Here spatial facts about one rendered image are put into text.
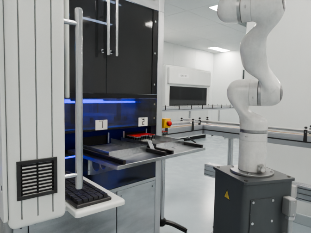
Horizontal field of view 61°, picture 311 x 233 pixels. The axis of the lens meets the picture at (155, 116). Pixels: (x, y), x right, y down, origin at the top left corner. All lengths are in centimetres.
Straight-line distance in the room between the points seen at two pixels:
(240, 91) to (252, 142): 23
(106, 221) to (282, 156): 186
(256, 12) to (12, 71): 80
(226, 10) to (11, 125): 80
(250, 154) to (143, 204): 100
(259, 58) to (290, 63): 179
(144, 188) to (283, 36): 198
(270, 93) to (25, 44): 93
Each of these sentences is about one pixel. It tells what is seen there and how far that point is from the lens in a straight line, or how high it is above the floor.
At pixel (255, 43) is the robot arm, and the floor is 140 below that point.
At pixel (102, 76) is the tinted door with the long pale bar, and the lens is 164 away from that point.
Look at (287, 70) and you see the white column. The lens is 291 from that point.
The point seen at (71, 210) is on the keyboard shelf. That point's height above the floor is 80.
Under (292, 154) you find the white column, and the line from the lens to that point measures 292.
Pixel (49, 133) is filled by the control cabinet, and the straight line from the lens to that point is 88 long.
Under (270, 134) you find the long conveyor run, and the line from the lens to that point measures 231.
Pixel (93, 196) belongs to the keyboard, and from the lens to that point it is 104.
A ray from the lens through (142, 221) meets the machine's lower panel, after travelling 205.
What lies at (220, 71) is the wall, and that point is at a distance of 1090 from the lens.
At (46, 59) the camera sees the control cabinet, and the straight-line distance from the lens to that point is 87.
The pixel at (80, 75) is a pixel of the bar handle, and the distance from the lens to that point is 91.
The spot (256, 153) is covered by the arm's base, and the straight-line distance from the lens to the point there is 125.
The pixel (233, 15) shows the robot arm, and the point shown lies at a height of 149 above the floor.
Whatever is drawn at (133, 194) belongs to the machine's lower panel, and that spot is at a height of 52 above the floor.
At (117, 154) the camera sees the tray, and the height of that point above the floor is 89.
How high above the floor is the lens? 120
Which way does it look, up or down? 4 degrees down
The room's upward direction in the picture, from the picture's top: 1 degrees clockwise
